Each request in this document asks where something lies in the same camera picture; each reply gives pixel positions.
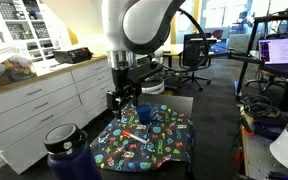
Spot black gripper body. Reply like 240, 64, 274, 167
106, 61, 163, 110

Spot white red-capped marker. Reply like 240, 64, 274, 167
122, 130, 148, 144

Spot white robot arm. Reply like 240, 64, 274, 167
102, 0, 185, 118

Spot blue plastic cup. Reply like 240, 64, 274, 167
136, 104, 151, 124

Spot black tool chest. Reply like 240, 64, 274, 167
53, 47, 93, 64

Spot patterned space-print cloth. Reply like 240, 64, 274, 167
90, 103, 195, 172

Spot navy blue water bottle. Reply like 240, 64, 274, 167
43, 123, 102, 180

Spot black office chair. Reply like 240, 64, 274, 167
179, 34, 217, 91

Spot white drawer cabinet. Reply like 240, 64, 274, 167
0, 56, 114, 174

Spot open laptop screen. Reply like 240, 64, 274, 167
258, 38, 288, 65

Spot wall shelf with bins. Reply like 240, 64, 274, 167
0, 0, 55, 62

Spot black coiled cables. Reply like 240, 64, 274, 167
241, 93, 282, 119

